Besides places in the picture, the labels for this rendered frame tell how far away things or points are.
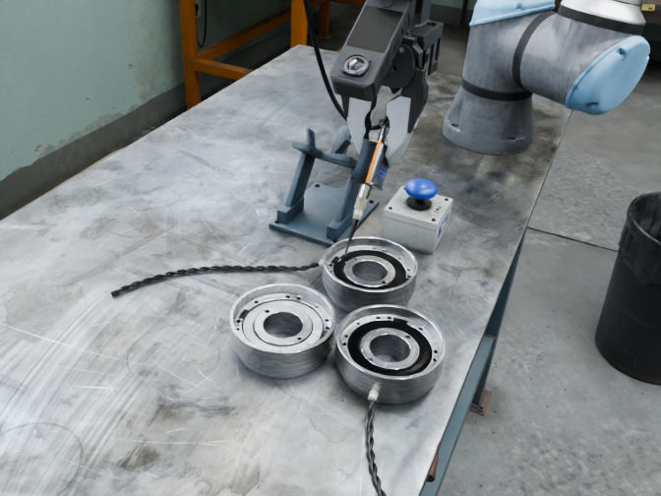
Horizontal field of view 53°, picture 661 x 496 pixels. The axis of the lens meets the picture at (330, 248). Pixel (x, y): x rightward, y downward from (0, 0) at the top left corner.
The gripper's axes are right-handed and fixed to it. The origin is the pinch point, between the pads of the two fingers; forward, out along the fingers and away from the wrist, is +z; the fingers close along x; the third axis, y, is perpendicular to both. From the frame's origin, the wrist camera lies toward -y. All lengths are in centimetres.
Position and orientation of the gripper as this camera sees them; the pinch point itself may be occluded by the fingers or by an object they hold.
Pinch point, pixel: (375, 155)
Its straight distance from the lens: 76.4
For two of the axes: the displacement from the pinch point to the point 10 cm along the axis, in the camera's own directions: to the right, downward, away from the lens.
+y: 4.5, -4.9, 7.4
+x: -8.9, -3.0, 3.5
